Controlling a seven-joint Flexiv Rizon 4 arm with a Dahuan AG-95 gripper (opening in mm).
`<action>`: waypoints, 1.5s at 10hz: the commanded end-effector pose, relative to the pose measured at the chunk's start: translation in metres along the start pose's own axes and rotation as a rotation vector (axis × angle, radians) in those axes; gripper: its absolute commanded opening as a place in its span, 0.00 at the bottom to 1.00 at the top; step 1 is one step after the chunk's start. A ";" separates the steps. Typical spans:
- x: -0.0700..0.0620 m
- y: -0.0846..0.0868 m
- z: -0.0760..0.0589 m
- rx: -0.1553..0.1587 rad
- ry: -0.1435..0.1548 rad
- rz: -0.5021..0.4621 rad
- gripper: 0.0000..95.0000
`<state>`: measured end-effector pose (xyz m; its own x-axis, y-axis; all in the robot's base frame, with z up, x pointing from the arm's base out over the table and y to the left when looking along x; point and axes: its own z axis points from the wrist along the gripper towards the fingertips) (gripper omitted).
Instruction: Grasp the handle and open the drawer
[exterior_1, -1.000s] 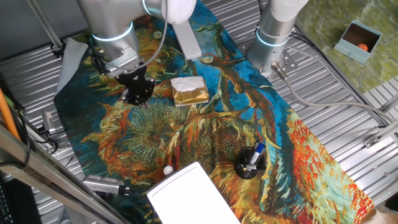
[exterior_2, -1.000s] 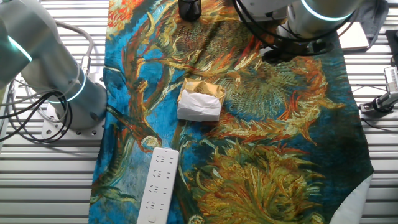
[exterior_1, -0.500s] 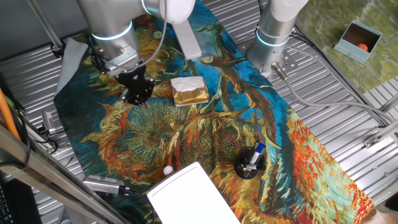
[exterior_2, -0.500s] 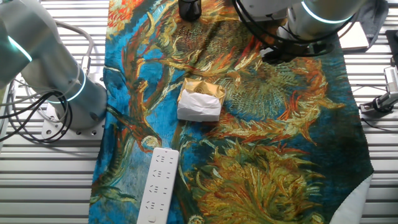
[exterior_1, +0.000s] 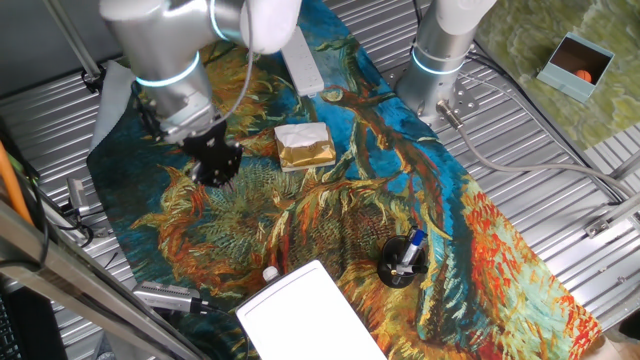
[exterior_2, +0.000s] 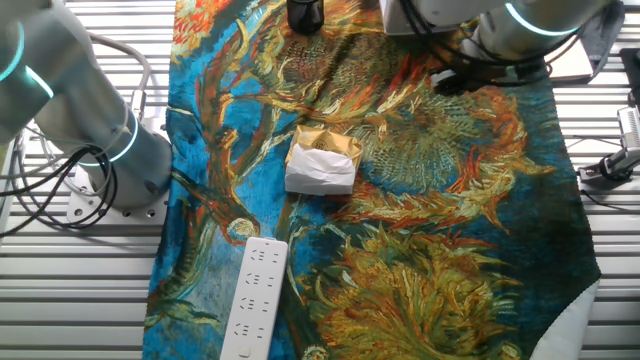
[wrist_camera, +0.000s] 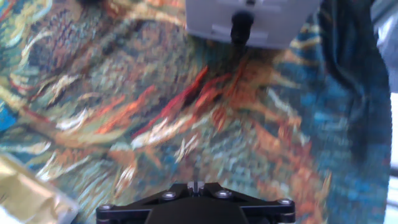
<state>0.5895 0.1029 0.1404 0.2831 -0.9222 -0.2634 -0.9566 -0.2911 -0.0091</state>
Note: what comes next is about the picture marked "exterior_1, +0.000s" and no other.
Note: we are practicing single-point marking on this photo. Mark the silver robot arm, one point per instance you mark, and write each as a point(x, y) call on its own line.
point(160, 35)

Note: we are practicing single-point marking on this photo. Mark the gold tissue box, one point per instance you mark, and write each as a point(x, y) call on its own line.
point(305, 147)

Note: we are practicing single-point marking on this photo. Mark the black pen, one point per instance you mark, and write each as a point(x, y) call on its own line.
point(410, 270)

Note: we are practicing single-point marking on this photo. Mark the aluminium profile rail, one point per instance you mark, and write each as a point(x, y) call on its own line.
point(627, 167)
point(615, 215)

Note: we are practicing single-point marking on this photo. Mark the black desktop device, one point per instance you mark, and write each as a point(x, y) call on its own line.
point(30, 325)

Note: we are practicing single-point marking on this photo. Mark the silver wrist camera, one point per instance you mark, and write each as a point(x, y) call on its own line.
point(192, 122)

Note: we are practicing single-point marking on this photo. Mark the white drawer knob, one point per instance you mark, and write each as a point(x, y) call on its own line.
point(270, 273)

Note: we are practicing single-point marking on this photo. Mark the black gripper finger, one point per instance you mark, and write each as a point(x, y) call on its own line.
point(237, 159)
point(207, 175)

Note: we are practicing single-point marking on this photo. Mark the green patterned mat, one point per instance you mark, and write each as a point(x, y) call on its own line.
point(525, 30)

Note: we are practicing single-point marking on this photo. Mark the metal frame beam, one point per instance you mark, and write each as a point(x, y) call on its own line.
point(75, 280)

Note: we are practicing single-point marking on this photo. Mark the orange ball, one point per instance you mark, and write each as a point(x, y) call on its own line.
point(583, 76)

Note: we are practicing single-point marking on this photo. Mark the long silver camera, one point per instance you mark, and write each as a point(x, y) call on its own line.
point(165, 297)

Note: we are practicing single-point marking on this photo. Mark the sunflower painting cloth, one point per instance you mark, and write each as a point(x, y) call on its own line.
point(350, 210)

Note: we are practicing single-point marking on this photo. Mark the light blue box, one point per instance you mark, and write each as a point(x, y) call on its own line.
point(565, 82)

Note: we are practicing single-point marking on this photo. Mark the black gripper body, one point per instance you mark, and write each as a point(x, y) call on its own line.
point(210, 145)

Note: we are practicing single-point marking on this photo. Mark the black pen holder cup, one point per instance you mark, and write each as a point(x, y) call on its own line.
point(387, 270)

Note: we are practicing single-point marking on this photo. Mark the blue capped marker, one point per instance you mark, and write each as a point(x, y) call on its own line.
point(412, 250)

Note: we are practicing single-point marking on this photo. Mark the grey tripod pole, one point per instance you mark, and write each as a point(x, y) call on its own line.
point(72, 37)

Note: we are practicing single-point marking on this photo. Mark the white plastic tray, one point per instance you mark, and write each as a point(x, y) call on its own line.
point(305, 320)

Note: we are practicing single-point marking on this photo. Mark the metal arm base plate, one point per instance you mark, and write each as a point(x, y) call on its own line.
point(462, 100)

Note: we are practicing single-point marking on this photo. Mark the white power strip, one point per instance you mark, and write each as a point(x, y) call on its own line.
point(307, 75)

